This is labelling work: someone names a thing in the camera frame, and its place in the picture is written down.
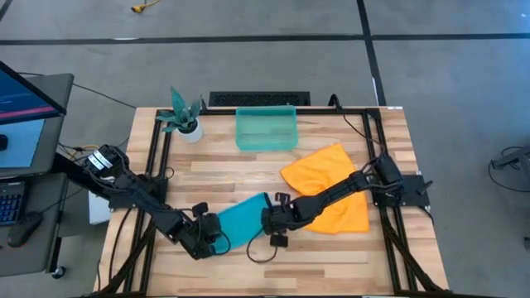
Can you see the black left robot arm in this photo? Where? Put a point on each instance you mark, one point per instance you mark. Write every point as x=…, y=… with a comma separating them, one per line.
x=141, y=194

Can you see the grey laptop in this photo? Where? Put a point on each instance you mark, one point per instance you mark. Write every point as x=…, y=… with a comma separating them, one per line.
x=54, y=136

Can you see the black-framed computer monitor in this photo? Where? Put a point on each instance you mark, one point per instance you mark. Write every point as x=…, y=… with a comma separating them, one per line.
x=25, y=101

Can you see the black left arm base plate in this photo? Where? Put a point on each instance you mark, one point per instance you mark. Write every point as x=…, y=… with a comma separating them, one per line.
x=124, y=203

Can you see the black floor vent grate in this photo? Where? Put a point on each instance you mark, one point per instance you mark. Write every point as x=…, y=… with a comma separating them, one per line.
x=258, y=99

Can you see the grey cart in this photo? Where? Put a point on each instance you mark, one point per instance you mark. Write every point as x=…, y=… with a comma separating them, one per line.
x=41, y=256

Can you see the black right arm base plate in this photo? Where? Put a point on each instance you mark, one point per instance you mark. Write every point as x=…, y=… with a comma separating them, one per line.
x=414, y=194

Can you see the white box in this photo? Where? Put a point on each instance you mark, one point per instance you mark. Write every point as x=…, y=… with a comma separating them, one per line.
x=97, y=211

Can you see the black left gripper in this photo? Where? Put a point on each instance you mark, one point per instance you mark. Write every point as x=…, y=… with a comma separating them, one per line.
x=203, y=232

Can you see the black keyboard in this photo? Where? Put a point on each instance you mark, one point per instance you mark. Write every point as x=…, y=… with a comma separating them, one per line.
x=10, y=205

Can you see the black aluminium table frame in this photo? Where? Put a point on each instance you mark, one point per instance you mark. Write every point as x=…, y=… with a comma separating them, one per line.
x=265, y=111

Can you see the black computer mouse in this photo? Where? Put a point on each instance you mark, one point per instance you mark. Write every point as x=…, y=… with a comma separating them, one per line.
x=25, y=229

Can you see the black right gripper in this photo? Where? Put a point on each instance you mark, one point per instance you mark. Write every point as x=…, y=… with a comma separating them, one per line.
x=285, y=217

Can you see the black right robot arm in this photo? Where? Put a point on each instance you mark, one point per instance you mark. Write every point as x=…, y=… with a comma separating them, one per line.
x=339, y=188

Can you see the green plant in white pot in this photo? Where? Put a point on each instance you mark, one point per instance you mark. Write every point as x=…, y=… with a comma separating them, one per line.
x=188, y=124

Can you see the teal microfiber towel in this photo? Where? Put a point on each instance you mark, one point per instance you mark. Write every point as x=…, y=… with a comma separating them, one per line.
x=240, y=221

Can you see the black caster wheel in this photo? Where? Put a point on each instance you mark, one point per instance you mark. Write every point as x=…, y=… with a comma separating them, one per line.
x=59, y=272

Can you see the orange microfiber towel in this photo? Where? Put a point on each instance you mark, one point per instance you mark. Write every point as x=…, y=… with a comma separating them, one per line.
x=314, y=169

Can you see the small black round device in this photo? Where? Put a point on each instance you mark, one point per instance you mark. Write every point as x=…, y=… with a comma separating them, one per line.
x=3, y=142

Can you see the black diagonal support bar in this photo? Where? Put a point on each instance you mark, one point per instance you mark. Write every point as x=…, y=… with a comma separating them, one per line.
x=70, y=169

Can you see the teal plastic basket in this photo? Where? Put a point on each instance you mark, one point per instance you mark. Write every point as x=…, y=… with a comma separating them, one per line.
x=267, y=128

